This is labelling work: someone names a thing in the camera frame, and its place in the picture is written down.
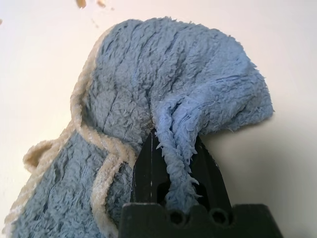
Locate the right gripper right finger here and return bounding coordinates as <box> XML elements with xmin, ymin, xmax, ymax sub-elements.
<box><xmin>190</xmin><ymin>135</ymin><xmax>233</xmax><ymax>206</ymax></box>

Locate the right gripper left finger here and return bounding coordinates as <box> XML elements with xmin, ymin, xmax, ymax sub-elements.
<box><xmin>129</xmin><ymin>130</ymin><xmax>172</xmax><ymax>205</ymax></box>

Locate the blue terry rag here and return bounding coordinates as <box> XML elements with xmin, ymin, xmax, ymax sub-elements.
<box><xmin>7</xmin><ymin>15</ymin><xmax>276</xmax><ymax>238</ymax></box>

